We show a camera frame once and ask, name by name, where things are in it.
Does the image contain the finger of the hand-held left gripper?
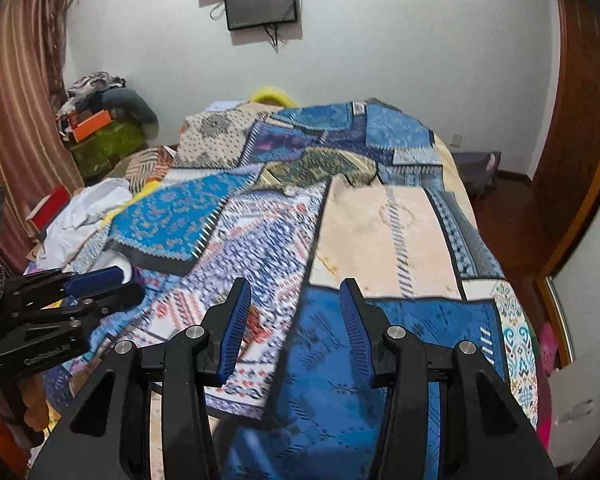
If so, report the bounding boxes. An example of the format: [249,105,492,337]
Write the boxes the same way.
[10,282,146,342]
[1,266,127,307]

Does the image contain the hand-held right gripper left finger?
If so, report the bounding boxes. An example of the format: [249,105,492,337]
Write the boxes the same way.
[30,276,253,480]

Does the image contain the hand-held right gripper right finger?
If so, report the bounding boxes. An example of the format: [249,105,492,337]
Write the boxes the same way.
[338,277,558,480]

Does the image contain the white cloth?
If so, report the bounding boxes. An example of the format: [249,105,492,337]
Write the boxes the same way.
[34,177,134,272]

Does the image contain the red box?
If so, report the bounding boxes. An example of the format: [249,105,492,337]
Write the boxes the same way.
[26,184,72,235]

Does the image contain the patchwork printed blanket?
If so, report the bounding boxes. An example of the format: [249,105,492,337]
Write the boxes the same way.
[42,101,540,480]

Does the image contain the brown geometric cloth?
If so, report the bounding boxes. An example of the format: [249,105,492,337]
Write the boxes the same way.
[104,146,177,195]

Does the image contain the green patterned cloth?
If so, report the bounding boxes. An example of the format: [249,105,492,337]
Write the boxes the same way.
[66,119,149,182]

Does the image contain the orange box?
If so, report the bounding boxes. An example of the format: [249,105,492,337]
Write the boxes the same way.
[69,109,115,143]

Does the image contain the pile of clothes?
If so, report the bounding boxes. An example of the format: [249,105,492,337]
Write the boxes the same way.
[55,72,159,137]

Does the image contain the striped brown curtain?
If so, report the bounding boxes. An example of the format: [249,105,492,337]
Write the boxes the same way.
[0,0,87,273]

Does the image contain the pink plastic basket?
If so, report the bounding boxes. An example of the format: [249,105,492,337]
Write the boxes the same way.
[536,321,562,452]

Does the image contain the dark bag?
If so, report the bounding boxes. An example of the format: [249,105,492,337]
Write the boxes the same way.
[452,151,502,197]

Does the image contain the white cabinet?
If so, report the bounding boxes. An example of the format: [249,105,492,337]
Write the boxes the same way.
[539,217,600,480]

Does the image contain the yellow round cushion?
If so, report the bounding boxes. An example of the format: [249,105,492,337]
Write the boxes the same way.
[248,86,299,109]

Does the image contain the black monitor cable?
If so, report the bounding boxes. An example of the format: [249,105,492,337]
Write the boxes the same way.
[263,22,283,55]

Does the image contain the wooden door frame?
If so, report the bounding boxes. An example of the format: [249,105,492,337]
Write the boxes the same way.
[529,0,600,273]

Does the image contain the small black wall monitor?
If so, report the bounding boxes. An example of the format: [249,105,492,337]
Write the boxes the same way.
[223,0,301,31]

